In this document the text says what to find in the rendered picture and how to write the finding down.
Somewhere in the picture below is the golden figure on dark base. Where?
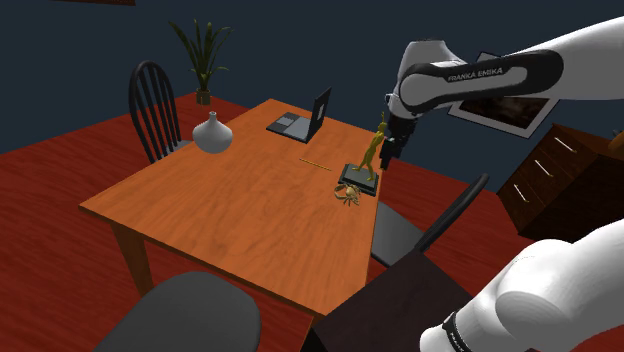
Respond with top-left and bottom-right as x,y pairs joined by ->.
338,111 -> 389,198

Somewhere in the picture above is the tan crab figure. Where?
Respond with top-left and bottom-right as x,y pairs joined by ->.
334,183 -> 362,207

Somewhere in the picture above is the yellow pencil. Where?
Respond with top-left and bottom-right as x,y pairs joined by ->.
298,157 -> 333,173

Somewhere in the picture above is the black chair with grey seat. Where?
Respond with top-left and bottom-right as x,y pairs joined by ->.
370,172 -> 491,269

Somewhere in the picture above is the open grey laptop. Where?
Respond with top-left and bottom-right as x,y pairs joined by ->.
265,86 -> 333,145

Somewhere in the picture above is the orange wooden table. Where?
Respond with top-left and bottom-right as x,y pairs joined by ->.
78,98 -> 384,318

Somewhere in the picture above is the dark wooden chest of drawers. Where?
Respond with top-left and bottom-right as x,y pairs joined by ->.
496,122 -> 624,244

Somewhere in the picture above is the dark robot stand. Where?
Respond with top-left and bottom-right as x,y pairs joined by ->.
300,249 -> 475,352

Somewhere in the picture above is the white bulbous vase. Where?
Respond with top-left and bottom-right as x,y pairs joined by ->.
191,110 -> 234,155

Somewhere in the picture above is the potted green plant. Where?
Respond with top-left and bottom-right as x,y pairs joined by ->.
168,18 -> 234,107

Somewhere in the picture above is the black spindle-back chair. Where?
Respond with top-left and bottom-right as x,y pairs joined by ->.
128,59 -> 195,165

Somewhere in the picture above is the grey cushioned chair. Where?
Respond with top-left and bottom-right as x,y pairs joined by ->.
92,270 -> 262,352

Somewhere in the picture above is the white framed wall picture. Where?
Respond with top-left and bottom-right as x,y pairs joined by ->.
447,51 -> 561,140

